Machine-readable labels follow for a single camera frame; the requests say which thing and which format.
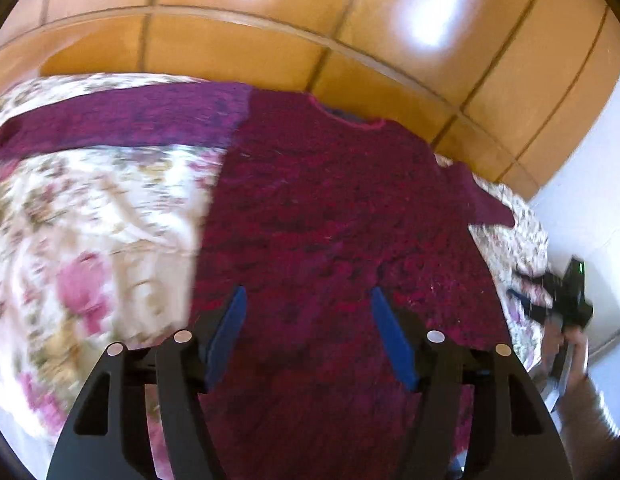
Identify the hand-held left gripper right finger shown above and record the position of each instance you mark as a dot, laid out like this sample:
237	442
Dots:
392	340

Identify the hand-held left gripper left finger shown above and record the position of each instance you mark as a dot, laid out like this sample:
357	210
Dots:
230	330

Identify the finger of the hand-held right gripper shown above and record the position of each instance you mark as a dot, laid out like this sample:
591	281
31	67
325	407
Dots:
535	278
527	302

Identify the maroon knit sweater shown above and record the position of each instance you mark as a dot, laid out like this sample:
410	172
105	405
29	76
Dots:
315	210

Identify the person's right hand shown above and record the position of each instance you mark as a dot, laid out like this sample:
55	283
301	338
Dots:
555	345

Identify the floral bedspread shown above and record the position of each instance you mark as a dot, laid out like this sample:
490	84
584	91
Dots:
90	210

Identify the wooden wardrobe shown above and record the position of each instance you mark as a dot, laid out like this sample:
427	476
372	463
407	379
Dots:
240	45

